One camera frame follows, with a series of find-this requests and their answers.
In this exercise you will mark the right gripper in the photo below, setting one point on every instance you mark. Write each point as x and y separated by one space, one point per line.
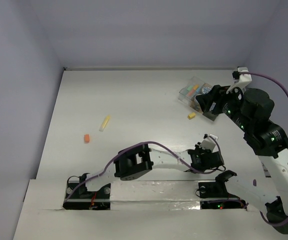
218 94

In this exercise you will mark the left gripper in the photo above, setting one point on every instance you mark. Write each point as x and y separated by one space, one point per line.
198 148

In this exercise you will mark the pink orange highlighter marker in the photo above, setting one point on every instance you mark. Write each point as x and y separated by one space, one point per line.
194 92

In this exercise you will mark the yellow marker cap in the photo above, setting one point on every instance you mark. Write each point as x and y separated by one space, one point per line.
191 115

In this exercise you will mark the yellow highlighter marker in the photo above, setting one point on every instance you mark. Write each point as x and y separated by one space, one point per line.
104 123

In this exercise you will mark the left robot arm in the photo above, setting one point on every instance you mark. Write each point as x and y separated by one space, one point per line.
134 162

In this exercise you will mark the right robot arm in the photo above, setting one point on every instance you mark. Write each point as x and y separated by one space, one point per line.
250 110

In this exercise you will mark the orange plastic container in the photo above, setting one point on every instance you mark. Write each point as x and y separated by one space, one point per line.
192 104

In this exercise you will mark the clear plastic container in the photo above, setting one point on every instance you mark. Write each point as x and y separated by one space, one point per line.
192 81

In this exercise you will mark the red orange marker cap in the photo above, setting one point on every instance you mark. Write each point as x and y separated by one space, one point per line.
87 138

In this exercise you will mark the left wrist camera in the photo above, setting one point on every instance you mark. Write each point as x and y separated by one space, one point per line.
209 142

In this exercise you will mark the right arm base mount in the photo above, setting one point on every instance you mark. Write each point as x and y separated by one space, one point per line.
214 195

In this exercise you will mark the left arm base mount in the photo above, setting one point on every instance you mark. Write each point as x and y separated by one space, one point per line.
82 199

